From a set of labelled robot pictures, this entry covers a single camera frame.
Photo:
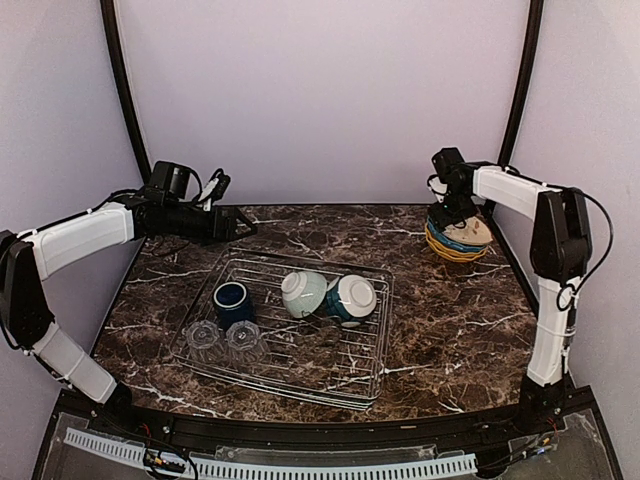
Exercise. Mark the black frame post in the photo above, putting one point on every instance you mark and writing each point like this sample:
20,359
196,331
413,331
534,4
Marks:
119,71
521,90

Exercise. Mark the dark blue ceramic mug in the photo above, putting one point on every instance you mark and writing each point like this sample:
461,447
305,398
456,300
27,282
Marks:
233,304

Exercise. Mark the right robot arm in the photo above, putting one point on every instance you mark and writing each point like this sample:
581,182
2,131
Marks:
560,250

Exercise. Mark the left black frame post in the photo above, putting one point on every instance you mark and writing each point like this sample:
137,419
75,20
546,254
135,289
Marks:
119,71

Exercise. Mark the white slotted cable duct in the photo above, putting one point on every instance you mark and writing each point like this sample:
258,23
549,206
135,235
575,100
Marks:
248,463

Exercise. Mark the yellow plate with white rings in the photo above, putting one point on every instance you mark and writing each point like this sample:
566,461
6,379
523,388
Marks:
458,257

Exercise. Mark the large beige plate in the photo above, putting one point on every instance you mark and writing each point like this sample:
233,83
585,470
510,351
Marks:
472,231

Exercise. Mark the right clear glass cup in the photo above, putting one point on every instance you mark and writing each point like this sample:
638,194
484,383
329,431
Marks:
245,343

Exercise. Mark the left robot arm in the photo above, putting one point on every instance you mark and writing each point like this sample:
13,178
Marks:
160,207

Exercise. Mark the black front rail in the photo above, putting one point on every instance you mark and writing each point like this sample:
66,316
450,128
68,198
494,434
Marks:
483,429

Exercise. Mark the wire dish rack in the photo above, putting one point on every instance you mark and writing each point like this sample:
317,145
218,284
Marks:
313,359

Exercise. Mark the clear glass cup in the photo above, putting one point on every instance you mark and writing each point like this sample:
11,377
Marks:
205,342
245,343

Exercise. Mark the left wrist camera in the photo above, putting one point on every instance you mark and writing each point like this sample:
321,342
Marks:
214,190

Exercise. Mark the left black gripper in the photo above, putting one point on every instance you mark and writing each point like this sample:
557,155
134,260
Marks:
228,233

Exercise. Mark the left clear glass cup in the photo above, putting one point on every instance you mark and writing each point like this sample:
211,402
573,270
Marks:
205,342

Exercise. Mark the white green patterned bowl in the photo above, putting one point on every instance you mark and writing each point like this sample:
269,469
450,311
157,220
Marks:
303,292

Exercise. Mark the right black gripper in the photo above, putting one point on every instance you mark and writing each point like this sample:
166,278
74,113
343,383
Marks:
441,219

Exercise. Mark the blue polka dot plate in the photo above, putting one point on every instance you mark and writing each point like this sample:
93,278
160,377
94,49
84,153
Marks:
442,238

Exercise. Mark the yellow polka dot plate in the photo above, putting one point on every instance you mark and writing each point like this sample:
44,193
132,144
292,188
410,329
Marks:
464,251

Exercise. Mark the teal and white bowl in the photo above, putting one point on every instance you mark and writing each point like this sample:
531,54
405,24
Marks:
349,300

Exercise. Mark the right black frame post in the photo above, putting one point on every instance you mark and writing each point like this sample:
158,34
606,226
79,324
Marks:
521,90

